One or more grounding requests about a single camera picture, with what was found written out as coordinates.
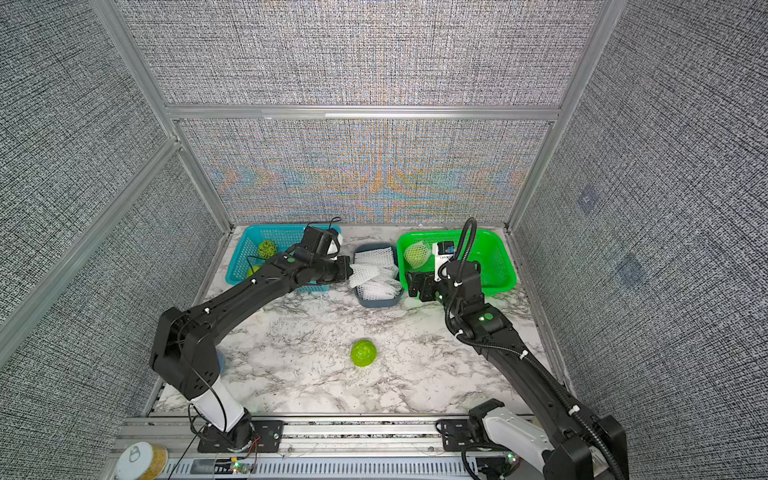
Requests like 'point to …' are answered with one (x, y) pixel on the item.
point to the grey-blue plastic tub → (385, 302)
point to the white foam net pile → (383, 286)
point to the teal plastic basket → (284, 237)
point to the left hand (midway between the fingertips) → (360, 268)
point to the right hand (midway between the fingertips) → (421, 263)
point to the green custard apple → (417, 254)
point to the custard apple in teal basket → (267, 249)
